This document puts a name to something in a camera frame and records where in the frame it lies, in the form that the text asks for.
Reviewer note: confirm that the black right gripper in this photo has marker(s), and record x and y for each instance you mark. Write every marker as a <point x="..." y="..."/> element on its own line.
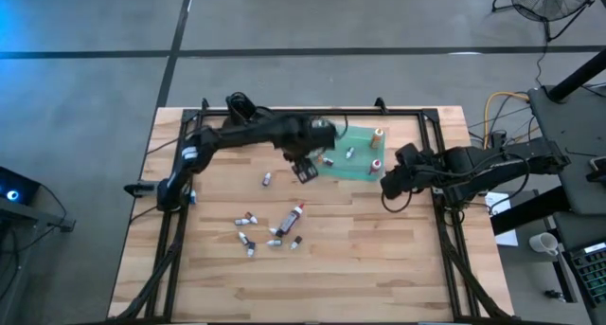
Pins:
<point x="421" y="168"/>

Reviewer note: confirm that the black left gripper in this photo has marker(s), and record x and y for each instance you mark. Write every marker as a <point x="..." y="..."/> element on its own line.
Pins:
<point x="308" y="135"/>

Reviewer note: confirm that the small purple dropper bottle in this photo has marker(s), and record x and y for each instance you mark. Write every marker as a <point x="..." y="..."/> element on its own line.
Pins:
<point x="267" y="179"/>

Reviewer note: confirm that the green-tipped food coloring bottle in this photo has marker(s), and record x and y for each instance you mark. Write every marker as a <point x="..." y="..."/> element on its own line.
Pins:
<point x="325" y="123"/>

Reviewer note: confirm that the red-tipped food coloring bottle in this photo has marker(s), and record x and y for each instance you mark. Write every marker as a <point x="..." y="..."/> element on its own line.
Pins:
<point x="290" y="221"/>

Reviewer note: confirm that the small white-capped dropper bottle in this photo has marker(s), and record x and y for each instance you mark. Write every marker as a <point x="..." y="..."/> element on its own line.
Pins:
<point x="241" y="222"/>
<point x="273" y="231"/>
<point x="243" y="238"/>

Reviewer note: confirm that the small red-brown dropper bottle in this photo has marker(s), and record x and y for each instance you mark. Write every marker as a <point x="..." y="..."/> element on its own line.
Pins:
<point x="252" y="218"/>

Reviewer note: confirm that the black-label dropper bottle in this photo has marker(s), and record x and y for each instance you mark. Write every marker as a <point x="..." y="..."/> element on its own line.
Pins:
<point x="297" y="242"/>

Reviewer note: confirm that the small dark green dropper bottle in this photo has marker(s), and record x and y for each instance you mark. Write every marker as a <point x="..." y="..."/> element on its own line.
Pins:
<point x="250" y="250"/>

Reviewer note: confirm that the small blue dropper bottle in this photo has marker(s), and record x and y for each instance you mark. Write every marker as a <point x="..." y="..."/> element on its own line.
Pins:
<point x="192" y="197"/>

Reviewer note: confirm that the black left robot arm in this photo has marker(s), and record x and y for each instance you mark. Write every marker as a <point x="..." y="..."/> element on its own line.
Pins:
<point x="246" y="133"/>

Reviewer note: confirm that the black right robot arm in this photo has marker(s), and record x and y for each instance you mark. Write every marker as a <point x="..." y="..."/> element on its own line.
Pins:
<point x="497" y="166"/>

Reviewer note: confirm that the teal translucent plastic bin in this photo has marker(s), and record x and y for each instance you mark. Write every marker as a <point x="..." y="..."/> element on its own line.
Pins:
<point x="360" y="145"/>

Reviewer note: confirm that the black desk lamp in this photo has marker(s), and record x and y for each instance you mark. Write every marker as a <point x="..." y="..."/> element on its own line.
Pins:
<point x="239" y="104"/>

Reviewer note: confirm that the white paper sheet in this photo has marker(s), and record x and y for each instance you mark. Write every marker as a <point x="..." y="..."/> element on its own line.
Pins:
<point x="499" y="204"/>

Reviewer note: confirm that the black stand beam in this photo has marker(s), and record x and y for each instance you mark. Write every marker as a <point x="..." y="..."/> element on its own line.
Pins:
<point x="530" y="211"/>

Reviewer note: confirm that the white mug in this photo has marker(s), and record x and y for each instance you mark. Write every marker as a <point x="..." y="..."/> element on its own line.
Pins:
<point x="544" y="243"/>

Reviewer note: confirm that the black side desk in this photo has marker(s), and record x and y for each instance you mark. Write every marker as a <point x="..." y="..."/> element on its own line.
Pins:
<point x="582" y="121"/>

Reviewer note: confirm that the dark phone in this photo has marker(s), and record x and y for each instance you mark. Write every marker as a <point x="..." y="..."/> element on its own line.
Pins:
<point x="599" y="164"/>

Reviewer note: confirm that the black keypad with coloured keys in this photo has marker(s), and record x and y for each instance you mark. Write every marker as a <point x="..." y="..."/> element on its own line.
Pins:
<point x="592" y="273"/>

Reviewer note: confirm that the black diagonal pole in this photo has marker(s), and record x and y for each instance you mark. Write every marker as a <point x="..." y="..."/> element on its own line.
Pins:
<point x="582" y="74"/>

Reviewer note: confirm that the black floor fan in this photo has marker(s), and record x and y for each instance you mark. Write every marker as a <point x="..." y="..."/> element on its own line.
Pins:
<point x="551" y="3"/>

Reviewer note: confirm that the black box with blue light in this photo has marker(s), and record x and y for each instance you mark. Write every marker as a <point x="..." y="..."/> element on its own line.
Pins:
<point x="19" y="183"/>

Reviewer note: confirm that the black aluminium table frame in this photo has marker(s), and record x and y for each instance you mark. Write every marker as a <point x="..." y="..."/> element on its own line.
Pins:
<point x="402" y="112"/>

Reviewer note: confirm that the black frame clamp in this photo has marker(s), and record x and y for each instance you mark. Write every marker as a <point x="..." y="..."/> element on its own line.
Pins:
<point x="380" y="104"/>
<point x="205" y="104"/>

